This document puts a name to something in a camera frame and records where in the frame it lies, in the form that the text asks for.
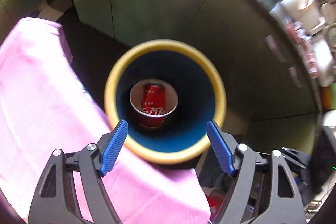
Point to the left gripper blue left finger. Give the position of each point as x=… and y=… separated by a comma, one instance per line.
x=111, y=146

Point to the pink floral tablecloth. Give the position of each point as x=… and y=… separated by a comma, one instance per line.
x=45, y=107

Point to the white jug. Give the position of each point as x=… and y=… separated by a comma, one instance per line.
x=307, y=13

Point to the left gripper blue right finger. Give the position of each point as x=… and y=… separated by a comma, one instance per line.
x=224, y=145

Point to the blue bin with yellow rim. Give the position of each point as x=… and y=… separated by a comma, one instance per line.
x=201, y=97

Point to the green lower cabinets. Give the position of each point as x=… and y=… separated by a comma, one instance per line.
x=271, y=99

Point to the red cola paper cup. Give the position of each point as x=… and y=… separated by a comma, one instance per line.
x=153, y=102

